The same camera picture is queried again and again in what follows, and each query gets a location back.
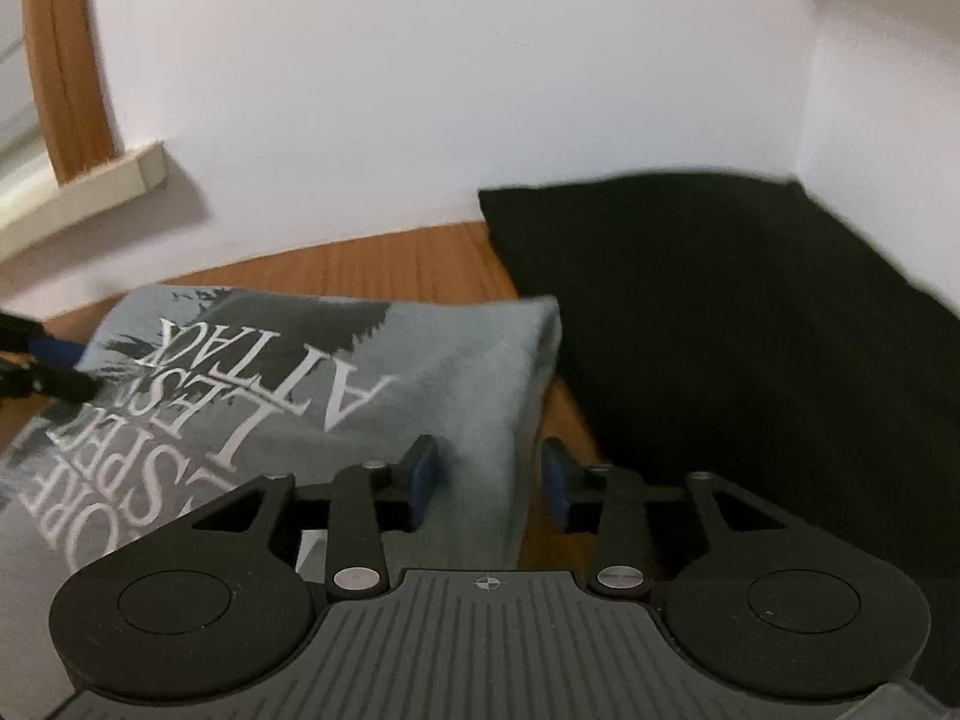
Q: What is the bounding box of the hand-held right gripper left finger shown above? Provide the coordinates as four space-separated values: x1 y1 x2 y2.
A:
193 435 440 601

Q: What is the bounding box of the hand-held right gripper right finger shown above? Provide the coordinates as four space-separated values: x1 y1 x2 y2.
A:
540 436 788 601

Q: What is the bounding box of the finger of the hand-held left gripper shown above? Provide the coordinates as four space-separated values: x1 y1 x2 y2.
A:
0 307 89 369
0 361 98 401

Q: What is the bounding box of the grey printed t-shirt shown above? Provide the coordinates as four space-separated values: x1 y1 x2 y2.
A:
0 285 563 720

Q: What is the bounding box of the pale wooden window sill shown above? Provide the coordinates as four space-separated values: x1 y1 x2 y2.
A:
0 140 168 265

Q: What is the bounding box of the white window blind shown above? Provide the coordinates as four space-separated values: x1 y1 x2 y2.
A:
0 7 59 220

